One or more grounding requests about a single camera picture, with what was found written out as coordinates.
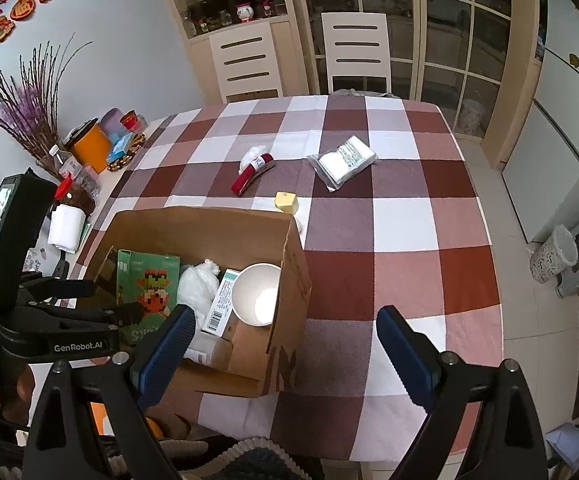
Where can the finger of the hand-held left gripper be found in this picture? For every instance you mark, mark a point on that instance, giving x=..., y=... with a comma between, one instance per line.
x=69, y=288
x=129, y=315

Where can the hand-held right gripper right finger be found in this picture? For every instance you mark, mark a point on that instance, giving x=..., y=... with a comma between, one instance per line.
x=404, y=355

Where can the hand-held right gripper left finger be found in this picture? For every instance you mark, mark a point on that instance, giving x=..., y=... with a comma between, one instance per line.
x=164, y=350

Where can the green toy bricks box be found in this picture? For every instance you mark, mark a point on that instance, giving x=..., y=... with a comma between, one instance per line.
x=147, y=280

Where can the clear plastic container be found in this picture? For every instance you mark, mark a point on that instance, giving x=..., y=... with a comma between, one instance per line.
x=209, y=352

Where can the white green medicine box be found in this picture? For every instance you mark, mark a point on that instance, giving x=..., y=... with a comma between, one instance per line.
x=219, y=305

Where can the brown cardboard box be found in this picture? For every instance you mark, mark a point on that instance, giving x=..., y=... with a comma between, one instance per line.
x=194, y=230

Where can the white cat plush red dress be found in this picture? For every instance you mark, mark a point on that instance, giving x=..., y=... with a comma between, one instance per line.
x=247, y=177

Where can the yellow sponge cube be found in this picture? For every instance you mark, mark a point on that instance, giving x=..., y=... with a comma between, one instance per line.
x=285, y=201

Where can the bag of white cotton pads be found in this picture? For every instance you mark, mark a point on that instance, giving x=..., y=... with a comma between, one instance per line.
x=344, y=162

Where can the person's left hand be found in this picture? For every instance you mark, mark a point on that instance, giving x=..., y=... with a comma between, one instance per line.
x=27, y=390

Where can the white printed mat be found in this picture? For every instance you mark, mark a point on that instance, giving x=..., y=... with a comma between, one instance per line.
x=37, y=260

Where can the white paper roll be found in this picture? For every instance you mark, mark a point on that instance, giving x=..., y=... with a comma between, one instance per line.
x=67, y=227

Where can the white fluffy plush toy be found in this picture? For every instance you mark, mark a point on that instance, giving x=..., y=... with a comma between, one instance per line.
x=197, y=285

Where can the jar with red lid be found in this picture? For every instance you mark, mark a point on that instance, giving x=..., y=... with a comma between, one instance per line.
x=82, y=195

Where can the white paper bowl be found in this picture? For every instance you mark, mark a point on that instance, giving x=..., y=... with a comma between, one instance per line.
x=249, y=290

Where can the clear plastic water bottle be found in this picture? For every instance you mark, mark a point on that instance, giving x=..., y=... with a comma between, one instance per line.
x=67, y=162

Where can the orange canister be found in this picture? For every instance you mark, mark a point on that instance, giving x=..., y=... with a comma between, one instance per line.
x=92, y=152

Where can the blue tissue packet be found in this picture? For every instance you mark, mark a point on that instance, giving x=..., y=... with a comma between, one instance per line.
x=122, y=147

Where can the dark knitted cushion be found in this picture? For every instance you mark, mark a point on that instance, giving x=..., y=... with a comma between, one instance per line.
x=264, y=465

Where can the woven round trivet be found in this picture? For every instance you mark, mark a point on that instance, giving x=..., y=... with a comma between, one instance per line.
x=137, y=150

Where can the patterned waste bin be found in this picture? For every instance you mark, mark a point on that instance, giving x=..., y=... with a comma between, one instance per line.
x=549, y=260

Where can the purple cup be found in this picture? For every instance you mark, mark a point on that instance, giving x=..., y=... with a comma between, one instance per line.
x=112, y=120

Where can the red tin can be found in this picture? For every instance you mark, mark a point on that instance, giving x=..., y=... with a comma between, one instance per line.
x=129, y=121

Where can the dried purple branch bouquet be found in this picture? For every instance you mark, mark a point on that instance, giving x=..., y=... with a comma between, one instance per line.
x=19, y=110

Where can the pale blue packet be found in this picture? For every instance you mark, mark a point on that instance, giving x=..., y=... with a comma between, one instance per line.
x=569, y=442

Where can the white floral bucket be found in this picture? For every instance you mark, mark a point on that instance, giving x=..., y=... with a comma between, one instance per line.
x=469, y=117

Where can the beige display cabinet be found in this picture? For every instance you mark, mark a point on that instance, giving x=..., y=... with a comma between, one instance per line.
x=197, y=55

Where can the grey cloth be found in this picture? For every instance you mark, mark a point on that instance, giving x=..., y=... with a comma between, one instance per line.
x=354, y=92

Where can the white refrigerator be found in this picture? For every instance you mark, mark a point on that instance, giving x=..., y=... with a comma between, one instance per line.
x=559, y=135

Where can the white slatted chair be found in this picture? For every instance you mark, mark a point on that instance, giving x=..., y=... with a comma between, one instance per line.
x=354, y=34
x=244, y=51

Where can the white ceramic figure jar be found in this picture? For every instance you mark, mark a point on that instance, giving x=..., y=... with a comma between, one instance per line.
x=244, y=12

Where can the glass paned partition door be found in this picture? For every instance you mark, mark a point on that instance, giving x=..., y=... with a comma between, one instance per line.
x=444, y=25

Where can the yellow fridge magnet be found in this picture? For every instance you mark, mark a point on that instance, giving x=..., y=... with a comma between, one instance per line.
x=575, y=59

